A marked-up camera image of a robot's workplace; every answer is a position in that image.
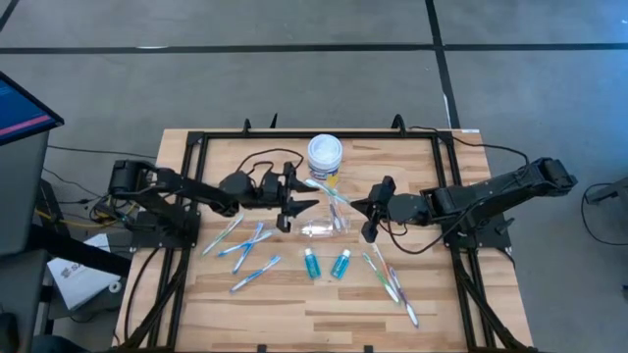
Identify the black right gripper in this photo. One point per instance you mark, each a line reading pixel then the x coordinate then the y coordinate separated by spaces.
pixel 386 191

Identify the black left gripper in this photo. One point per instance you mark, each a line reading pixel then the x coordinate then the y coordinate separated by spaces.
pixel 288 196

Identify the blue toothbrush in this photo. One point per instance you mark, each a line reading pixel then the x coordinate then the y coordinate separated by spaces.
pixel 243 257
pixel 255 274
pixel 230 250

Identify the purple toothbrush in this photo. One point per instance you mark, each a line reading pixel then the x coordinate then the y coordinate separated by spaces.
pixel 404 298

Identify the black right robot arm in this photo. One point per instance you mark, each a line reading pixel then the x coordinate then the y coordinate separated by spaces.
pixel 490 191

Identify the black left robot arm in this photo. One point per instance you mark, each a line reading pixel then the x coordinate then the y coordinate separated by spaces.
pixel 186 188

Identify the clear acrylic organizer box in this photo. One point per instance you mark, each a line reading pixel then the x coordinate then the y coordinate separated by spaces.
pixel 314 228

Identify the Lysol wipes canister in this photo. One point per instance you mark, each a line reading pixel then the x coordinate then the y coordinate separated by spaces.
pixel 325 149

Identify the white tape roll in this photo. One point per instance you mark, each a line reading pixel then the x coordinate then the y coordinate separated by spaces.
pixel 115 286

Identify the black cart leg beam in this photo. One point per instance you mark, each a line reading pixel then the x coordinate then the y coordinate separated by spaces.
pixel 73 250

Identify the white paper booklet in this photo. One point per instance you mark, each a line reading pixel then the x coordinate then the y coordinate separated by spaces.
pixel 78 287

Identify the monitor with blue screen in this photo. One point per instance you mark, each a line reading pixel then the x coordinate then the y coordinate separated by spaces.
pixel 19 113

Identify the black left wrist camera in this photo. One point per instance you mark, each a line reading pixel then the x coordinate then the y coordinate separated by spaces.
pixel 270 185

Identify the black metal rig frame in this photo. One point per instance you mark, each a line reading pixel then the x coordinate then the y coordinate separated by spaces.
pixel 319 135

